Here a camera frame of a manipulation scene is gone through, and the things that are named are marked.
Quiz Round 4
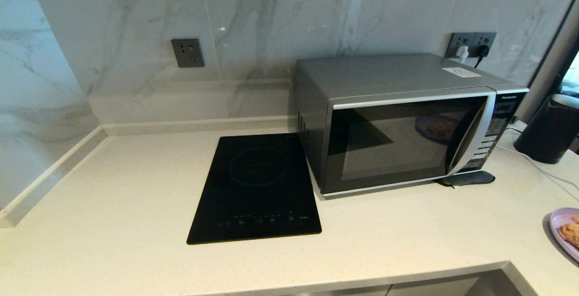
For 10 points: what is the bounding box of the silver microwave oven body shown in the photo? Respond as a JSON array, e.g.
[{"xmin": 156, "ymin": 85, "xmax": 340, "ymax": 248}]
[{"xmin": 295, "ymin": 53, "xmax": 530, "ymax": 199}]

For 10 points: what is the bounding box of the lilac plate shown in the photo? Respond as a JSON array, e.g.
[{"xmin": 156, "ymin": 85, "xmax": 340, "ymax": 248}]
[{"xmin": 550, "ymin": 207, "xmax": 579, "ymax": 263}]

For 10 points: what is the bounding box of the black induction cooktop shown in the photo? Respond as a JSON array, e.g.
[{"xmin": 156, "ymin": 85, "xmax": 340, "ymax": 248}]
[{"xmin": 186, "ymin": 132, "xmax": 323, "ymax": 245}]

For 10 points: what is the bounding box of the grey cabinet door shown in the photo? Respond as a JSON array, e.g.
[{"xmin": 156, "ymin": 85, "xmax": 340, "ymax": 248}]
[
  {"xmin": 388, "ymin": 271, "xmax": 514, "ymax": 296},
  {"xmin": 312, "ymin": 286, "xmax": 390, "ymax": 296}
]

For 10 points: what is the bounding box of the white paper sticker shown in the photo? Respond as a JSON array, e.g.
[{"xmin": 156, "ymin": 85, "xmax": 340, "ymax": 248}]
[{"xmin": 442, "ymin": 67, "xmax": 482, "ymax": 78}]

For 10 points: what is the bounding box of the dark grey felt pad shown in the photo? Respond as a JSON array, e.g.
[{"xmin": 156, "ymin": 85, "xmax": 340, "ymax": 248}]
[{"xmin": 435, "ymin": 171, "xmax": 496, "ymax": 188}]

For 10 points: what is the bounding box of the black power plug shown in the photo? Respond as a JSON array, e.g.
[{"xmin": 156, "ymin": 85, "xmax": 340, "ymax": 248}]
[{"xmin": 474, "ymin": 44, "xmax": 490, "ymax": 68}]

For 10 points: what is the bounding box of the black kettle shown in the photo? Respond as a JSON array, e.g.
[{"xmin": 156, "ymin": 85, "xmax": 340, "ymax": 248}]
[{"xmin": 513, "ymin": 94, "xmax": 579, "ymax": 165}]

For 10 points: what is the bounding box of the fried chicken piece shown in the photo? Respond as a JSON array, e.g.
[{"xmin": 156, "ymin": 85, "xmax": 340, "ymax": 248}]
[{"xmin": 559, "ymin": 224, "xmax": 579, "ymax": 248}]

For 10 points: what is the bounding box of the dark grey wall socket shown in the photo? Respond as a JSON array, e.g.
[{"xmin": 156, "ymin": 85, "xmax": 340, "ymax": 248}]
[
  {"xmin": 171, "ymin": 38, "xmax": 205, "ymax": 68},
  {"xmin": 445, "ymin": 32, "xmax": 474, "ymax": 59},
  {"xmin": 473, "ymin": 32, "xmax": 497, "ymax": 57}
]

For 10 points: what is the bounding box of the white power cable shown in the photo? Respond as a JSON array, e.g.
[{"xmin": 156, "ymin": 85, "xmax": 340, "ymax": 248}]
[{"xmin": 495, "ymin": 144, "xmax": 579, "ymax": 192}]

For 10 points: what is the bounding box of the dark window frame post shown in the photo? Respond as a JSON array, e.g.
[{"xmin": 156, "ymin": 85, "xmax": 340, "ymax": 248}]
[{"xmin": 516, "ymin": 0, "xmax": 579, "ymax": 122}]

